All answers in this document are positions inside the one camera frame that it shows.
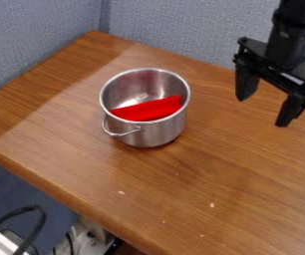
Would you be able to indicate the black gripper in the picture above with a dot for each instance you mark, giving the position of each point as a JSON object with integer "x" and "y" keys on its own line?
{"x": 276, "y": 61}

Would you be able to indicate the red rectangular block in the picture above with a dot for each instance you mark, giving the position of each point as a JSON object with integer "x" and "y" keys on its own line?
{"x": 150, "y": 111}

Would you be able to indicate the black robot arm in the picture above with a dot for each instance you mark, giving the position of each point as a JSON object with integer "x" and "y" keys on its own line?
{"x": 291, "y": 11}

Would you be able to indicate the white items under table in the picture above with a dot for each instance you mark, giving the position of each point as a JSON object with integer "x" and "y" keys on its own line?
{"x": 89, "y": 239}

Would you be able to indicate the metal pot with handle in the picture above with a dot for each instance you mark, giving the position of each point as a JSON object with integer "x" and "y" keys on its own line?
{"x": 145, "y": 102}

